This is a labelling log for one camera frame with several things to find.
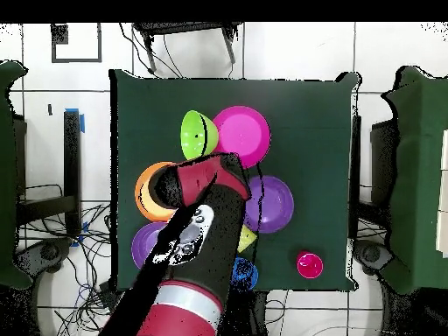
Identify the purple bowl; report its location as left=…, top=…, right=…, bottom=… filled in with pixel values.
left=130, top=221, right=169, bottom=270
left=243, top=175, right=295, bottom=235

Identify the pink bowl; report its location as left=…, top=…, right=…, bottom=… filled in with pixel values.
left=212, top=105, right=272, bottom=170

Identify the green bowl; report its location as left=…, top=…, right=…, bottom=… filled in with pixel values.
left=179, top=109, right=221, bottom=161

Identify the large orange bowl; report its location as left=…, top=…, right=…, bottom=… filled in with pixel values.
left=134, top=161, right=177, bottom=223

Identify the yellow cup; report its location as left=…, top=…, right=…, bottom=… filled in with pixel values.
left=237, top=224, right=258, bottom=254

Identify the blue bowl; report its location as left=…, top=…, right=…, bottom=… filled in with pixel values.
left=231, top=257, right=259, bottom=291

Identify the dark green table cloth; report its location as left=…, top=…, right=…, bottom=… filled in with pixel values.
left=106, top=69, right=360, bottom=292

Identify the red cup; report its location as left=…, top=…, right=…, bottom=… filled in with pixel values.
left=296, top=250, right=325, bottom=280

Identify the black metal stand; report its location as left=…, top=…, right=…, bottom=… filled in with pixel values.
left=133, top=22, right=244, bottom=74

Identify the green cloth covered table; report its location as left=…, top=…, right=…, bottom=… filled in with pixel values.
left=0, top=60, right=31, bottom=290
left=382, top=65, right=448, bottom=295

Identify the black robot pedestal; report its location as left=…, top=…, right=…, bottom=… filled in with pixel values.
left=223, top=290, right=269, bottom=336

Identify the black metal table frame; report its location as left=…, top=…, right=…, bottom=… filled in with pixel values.
left=15, top=108, right=86, bottom=239

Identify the black square floor frame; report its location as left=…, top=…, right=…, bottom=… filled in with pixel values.
left=51, top=22, right=103, bottom=64

